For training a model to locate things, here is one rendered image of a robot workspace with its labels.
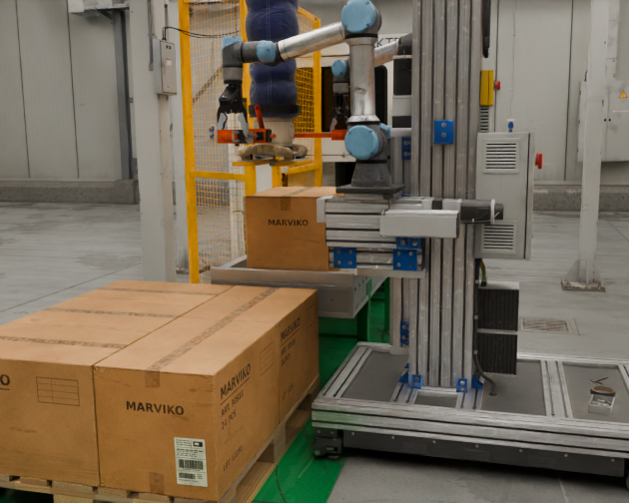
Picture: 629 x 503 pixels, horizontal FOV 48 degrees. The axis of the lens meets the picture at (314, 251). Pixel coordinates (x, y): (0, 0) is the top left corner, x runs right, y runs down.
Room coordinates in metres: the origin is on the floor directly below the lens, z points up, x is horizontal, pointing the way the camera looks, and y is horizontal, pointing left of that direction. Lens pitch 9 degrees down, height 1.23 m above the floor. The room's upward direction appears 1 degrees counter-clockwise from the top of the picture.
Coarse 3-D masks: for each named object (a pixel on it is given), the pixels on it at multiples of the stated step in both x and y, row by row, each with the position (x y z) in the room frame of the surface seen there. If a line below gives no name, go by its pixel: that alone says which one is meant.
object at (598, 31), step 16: (592, 0) 5.55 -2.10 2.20; (608, 0) 5.52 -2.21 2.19; (176, 16) 6.44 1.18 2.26; (592, 16) 5.55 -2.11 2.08; (608, 16) 5.53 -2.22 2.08; (176, 32) 6.44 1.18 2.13; (592, 32) 5.54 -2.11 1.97; (176, 48) 6.44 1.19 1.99; (592, 48) 5.54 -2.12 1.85; (176, 64) 6.44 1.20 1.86; (592, 64) 5.54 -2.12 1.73; (592, 80) 5.54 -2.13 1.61; (176, 96) 6.45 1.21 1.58; (592, 96) 5.54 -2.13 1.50; (176, 112) 6.45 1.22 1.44; (592, 112) 5.54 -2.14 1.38; (176, 128) 6.45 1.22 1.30; (592, 128) 5.54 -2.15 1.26; (176, 144) 6.45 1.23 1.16; (592, 144) 5.53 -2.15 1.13; (176, 160) 6.45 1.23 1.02; (592, 160) 5.53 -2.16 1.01; (176, 176) 6.45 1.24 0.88; (592, 176) 5.53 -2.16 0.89; (176, 192) 6.46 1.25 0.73; (592, 192) 5.53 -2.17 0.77; (592, 208) 5.53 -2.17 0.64; (592, 224) 5.53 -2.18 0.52; (592, 240) 5.52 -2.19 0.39; (592, 256) 5.52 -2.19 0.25; (592, 272) 5.52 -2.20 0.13
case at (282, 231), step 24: (264, 192) 3.57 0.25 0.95; (288, 192) 3.56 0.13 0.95; (312, 192) 3.54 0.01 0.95; (264, 216) 3.32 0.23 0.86; (288, 216) 3.30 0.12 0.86; (312, 216) 3.28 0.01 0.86; (264, 240) 3.32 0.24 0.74; (288, 240) 3.30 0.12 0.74; (312, 240) 3.28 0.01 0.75; (264, 264) 3.32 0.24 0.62; (288, 264) 3.30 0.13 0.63; (312, 264) 3.28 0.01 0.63
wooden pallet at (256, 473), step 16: (304, 400) 3.01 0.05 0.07; (288, 416) 2.66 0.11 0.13; (304, 416) 2.93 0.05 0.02; (288, 432) 2.77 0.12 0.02; (272, 448) 2.49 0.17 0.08; (288, 448) 2.65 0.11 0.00; (256, 464) 2.48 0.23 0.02; (272, 464) 2.48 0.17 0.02; (0, 480) 2.18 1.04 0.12; (16, 480) 2.18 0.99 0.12; (32, 480) 2.15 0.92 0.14; (48, 480) 2.14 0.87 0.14; (240, 480) 2.15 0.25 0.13; (256, 480) 2.36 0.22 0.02; (64, 496) 2.12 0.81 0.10; (80, 496) 2.10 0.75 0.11; (96, 496) 2.09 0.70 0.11; (112, 496) 2.07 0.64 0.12; (128, 496) 2.07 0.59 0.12; (144, 496) 2.04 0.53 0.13; (160, 496) 2.03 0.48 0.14; (224, 496) 2.02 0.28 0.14; (240, 496) 2.25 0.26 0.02
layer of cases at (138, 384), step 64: (64, 320) 2.62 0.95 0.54; (128, 320) 2.61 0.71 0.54; (192, 320) 2.60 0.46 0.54; (256, 320) 2.59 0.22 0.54; (0, 384) 2.17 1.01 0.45; (64, 384) 2.11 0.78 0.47; (128, 384) 2.05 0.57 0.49; (192, 384) 2.00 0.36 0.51; (256, 384) 2.33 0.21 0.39; (0, 448) 2.18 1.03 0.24; (64, 448) 2.12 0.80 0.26; (128, 448) 2.06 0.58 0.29; (192, 448) 2.00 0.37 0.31; (256, 448) 2.31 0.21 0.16
